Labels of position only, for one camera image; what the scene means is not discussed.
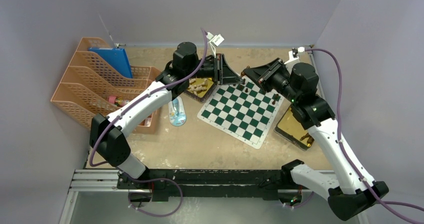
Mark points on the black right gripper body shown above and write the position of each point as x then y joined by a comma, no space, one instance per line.
277,79

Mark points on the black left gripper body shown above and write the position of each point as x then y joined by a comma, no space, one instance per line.
210,69

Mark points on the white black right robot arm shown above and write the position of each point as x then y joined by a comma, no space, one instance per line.
353,190

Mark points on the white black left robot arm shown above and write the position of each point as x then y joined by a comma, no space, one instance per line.
108,134

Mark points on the gold tin with light pieces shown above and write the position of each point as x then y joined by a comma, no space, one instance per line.
200,89

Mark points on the green white chess board mat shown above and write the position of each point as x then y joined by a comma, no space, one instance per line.
247,117

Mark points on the gold tin with dark pieces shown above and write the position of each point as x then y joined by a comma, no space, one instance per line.
290,129

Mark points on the light blue round item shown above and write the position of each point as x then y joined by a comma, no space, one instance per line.
176,112

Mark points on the small orange plastic box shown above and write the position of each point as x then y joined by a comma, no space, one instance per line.
149,125

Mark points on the blue folder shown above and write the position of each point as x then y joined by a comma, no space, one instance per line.
116,58

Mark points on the pink bottle in rack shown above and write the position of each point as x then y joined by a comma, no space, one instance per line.
118,101

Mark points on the orange plastic file rack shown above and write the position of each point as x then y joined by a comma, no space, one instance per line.
89,83

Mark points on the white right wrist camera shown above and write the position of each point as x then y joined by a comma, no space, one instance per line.
294,54

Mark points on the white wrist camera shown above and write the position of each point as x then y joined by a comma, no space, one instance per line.
215,40
294,54

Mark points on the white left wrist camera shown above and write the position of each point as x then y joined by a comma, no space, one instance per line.
215,40

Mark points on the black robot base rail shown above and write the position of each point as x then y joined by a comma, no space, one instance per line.
268,185

